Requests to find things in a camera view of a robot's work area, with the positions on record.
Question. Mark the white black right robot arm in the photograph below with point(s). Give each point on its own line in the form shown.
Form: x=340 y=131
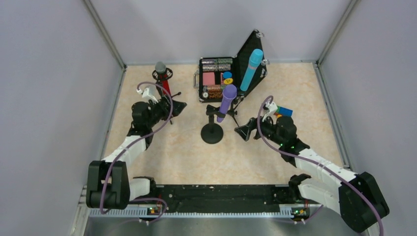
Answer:
x=357 y=198

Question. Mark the cyan toy microphone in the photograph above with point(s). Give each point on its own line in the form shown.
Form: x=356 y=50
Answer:
x=255 y=60

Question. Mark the colourful toy brick train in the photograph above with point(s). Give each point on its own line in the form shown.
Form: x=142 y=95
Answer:
x=281 y=111

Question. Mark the pink card deck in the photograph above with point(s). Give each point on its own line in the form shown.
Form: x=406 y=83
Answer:
x=208 y=78

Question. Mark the yellow dealer chip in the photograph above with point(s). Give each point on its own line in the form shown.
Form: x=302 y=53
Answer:
x=228 y=81

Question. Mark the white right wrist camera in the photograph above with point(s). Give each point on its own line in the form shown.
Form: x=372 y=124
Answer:
x=268 y=110

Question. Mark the black round base microphone stand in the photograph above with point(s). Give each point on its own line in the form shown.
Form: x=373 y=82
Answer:
x=212 y=132

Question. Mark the black tripod microphone stand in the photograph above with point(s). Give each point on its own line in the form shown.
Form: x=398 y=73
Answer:
x=233 y=109

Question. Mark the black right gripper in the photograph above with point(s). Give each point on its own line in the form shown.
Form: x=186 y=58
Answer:
x=253 y=127

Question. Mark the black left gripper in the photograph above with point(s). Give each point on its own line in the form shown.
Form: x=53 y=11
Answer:
x=168 y=106

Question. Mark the purple toy microphone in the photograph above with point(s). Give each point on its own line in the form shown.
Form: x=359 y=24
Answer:
x=229 y=93

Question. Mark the black tripod stand with pop filter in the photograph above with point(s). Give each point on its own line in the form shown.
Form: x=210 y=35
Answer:
x=166 y=84

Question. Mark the red glitter microphone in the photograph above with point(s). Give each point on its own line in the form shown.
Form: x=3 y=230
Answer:
x=163 y=76

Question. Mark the black aluminium poker chip case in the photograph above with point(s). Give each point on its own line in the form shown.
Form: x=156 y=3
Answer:
x=237 y=65

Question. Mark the blue dealer chip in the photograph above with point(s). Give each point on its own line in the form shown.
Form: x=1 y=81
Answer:
x=226 y=75

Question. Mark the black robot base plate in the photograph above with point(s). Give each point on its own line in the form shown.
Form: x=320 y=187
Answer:
x=232 y=198

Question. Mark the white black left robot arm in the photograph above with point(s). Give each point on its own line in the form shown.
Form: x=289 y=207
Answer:
x=108 y=184

